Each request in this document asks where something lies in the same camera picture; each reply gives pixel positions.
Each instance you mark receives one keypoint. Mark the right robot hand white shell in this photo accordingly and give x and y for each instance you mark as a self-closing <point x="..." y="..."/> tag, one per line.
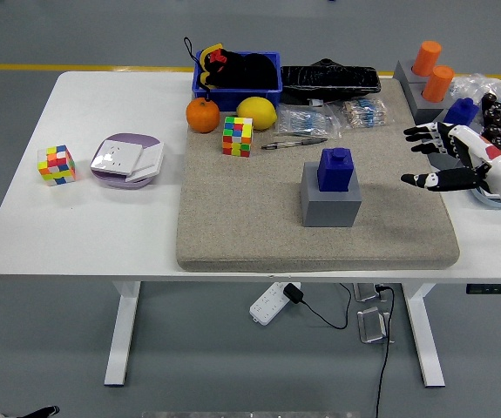
<point x="500" y="167"/>

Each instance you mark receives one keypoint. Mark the blue seal stamp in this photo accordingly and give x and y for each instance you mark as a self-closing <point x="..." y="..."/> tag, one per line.
<point x="335" y="174"/>
<point x="461" y="112"/>

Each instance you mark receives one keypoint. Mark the grey square seal holder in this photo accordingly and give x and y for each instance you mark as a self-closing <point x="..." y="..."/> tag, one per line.
<point x="442" y="162"/>
<point x="328" y="209"/>

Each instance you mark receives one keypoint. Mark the light blue plate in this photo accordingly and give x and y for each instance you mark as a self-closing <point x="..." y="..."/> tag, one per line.
<point x="483" y="199"/>

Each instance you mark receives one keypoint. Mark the dark brown knobs cluster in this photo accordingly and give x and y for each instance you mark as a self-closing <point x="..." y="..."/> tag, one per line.
<point x="496" y="115"/>

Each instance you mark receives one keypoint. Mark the clear crumpled plastic bag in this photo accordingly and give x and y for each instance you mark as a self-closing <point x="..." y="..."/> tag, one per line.
<point x="472" y="85"/>

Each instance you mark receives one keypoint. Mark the grey cylinder holder block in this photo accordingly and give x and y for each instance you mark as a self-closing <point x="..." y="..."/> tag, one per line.
<point x="402" y="72"/>
<point x="424" y="111"/>

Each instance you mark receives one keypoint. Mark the orange cylinder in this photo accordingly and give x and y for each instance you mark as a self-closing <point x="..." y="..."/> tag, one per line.
<point x="427" y="56"/>
<point x="437" y="85"/>

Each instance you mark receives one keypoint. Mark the black table control panel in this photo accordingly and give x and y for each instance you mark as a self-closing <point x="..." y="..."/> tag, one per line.
<point x="498" y="289"/>

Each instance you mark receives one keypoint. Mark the clear bag of resistors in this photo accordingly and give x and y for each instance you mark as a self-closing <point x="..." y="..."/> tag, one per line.
<point x="363" y="113"/>
<point x="302" y="119"/>

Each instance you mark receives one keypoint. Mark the white table leg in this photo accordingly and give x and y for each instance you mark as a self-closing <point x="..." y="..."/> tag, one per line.
<point x="121" y="335"/>
<point x="426" y="339"/>

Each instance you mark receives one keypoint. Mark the black keyboard in plastic wrap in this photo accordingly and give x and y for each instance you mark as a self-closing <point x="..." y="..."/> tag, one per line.
<point x="328" y="80"/>

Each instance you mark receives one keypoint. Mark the black plug adapter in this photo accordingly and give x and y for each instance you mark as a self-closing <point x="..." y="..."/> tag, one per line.
<point x="293" y="292"/>

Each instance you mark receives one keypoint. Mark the yellow lemon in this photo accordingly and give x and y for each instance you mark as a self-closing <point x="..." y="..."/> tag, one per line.
<point x="256" y="113"/>

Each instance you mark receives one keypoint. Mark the colourful puzzle cube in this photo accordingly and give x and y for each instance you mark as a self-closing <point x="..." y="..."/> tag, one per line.
<point x="56" y="166"/>
<point x="238" y="137"/>

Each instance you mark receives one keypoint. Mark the grey-brown mat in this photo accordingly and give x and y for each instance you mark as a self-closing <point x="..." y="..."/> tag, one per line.
<point x="241" y="209"/>

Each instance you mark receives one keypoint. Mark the white power strip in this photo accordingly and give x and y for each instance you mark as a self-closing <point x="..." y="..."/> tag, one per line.
<point x="267" y="305"/>

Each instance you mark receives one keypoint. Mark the blue plastic bin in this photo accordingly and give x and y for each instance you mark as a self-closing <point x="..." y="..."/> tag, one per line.
<point x="232" y="96"/>

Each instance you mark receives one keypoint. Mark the orange fruit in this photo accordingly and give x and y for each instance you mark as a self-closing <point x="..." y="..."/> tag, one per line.
<point x="202" y="115"/>

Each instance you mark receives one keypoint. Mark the metal bracket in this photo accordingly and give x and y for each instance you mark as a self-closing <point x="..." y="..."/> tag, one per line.
<point x="365" y="292"/>
<point x="372" y="326"/>

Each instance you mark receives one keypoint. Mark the white wall socket panel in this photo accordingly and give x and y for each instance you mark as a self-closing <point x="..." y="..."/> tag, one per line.
<point x="117" y="157"/>

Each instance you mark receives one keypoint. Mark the white wall switch panel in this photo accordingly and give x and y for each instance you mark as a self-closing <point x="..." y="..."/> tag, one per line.
<point x="150" y="161"/>

